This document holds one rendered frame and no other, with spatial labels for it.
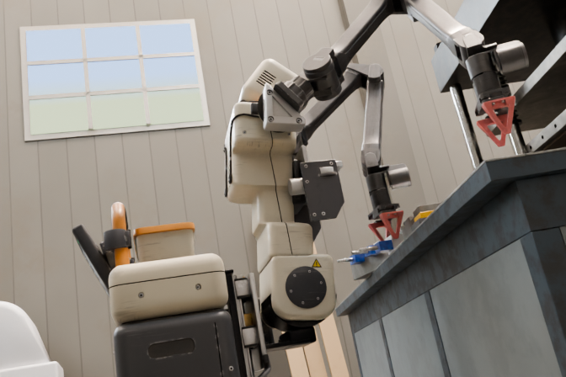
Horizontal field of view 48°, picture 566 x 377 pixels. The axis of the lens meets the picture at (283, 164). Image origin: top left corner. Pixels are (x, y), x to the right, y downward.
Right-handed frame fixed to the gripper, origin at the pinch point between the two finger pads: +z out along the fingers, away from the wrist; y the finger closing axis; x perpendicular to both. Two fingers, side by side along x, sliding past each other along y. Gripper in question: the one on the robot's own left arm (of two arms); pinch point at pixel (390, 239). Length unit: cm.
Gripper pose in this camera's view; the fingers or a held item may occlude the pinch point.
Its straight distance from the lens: 184.9
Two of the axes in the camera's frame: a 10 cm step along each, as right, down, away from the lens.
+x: -9.6, 1.0, -2.6
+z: 1.9, 9.2, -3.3
